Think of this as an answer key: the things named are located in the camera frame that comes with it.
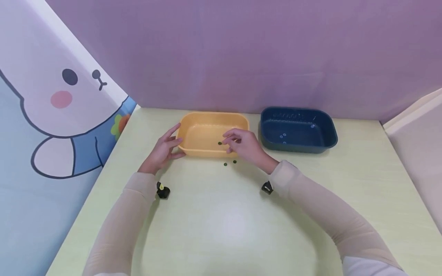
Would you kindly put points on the person's right hand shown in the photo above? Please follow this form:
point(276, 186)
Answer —
point(250, 149)

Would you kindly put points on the person's left hand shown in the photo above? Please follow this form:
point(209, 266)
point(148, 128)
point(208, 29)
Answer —
point(159, 153)

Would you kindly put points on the person's left fingers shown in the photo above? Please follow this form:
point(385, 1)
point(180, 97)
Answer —
point(172, 136)

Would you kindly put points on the person's left thumb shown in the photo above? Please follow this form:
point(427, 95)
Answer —
point(178, 155)

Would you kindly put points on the person's right fingers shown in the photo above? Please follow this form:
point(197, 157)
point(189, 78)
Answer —
point(232, 140)

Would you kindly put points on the orange plastic tray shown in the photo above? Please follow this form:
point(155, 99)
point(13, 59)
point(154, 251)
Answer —
point(203, 134)

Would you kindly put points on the person's right forearm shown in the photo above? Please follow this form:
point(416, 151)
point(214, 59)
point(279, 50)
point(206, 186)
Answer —
point(328, 214)

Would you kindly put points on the person's left forearm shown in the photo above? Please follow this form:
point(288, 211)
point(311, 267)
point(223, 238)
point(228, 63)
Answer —
point(121, 226)

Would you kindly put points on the black wrist band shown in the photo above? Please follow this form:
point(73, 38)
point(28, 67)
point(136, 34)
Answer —
point(267, 188)
point(163, 191)

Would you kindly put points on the dark blue plastic tray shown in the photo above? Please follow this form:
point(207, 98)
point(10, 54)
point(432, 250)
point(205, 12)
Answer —
point(297, 132)

